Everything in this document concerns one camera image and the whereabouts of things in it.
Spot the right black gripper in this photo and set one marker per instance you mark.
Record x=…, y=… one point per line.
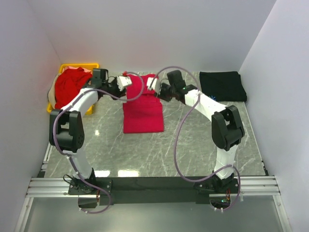
x=161, y=94

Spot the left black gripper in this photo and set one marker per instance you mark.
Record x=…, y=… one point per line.
x=118, y=94

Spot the crimson red t shirt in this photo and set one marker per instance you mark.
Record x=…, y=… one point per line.
x=143, y=115

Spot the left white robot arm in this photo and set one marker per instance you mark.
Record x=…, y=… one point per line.
x=66, y=131

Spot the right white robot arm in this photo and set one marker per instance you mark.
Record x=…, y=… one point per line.
x=227, y=129

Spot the dark red t shirt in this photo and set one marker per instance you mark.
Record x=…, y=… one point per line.
x=69, y=84

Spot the folded black t shirt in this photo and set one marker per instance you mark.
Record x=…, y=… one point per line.
x=223, y=86

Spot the beige cloth in basket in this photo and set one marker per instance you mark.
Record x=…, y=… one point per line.
x=51, y=92

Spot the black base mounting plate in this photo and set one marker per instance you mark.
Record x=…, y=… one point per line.
x=121, y=190

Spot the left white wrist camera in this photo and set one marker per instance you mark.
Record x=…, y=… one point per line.
x=123, y=82

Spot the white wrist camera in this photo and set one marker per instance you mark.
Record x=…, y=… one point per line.
x=153, y=84
x=123, y=82

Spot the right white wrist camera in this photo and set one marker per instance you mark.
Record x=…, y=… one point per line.
x=153, y=84

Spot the aluminium frame rail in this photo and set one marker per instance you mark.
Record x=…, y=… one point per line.
x=56, y=187

